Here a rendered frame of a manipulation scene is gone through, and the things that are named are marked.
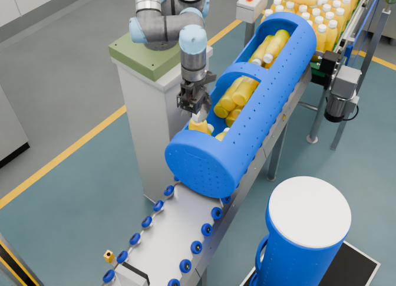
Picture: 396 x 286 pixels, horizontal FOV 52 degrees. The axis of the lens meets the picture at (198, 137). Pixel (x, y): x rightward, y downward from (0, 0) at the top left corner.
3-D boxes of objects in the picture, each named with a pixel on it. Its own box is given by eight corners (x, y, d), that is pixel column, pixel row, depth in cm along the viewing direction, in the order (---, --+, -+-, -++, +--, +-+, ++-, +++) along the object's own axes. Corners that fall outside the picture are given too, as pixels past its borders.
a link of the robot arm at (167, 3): (144, 12, 170) (139, -18, 160) (176, 10, 170) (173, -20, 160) (142, 29, 162) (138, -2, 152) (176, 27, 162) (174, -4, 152)
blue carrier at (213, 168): (169, 181, 159) (157, 132, 139) (258, 56, 208) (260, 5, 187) (235, 209, 148) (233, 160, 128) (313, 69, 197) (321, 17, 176)
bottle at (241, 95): (228, 101, 162) (247, 74, 172) (243, 110, 161) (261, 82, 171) (234, 90, 156) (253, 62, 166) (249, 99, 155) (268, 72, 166)
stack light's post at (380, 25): (330, 148, 288) (381, 12, 204) (331, 144, 290) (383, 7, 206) (335, 150, 287) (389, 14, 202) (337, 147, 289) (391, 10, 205)
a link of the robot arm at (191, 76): (188, 52, 123) (212, 60, 120) (188, 63, 126) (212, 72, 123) (175, 66, 118) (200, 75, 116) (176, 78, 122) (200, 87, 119)
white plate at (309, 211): (346, 179, 147) (346, 181, 148) (269, 172, 150) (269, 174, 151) (356, 252, 130) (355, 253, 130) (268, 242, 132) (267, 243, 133)
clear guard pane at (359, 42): (329, 111, 248) (352, 46, 211) (363, 41, 292) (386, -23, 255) (330, 111, 248) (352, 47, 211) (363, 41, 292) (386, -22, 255)
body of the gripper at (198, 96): (176, 108, 130) (174, 80, 121) (189, 92, 135) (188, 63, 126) (197, 117, 128) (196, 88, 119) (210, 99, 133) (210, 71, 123)
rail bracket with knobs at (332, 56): (313, 72, 205) (317, 56, 198) (318, 64, 209) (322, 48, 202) (333, 78, 202) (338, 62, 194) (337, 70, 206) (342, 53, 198)
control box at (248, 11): (235, 19, 219) (236, 2, 211) (250, 0, 230) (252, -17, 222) (252, 23, 216) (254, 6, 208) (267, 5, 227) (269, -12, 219)
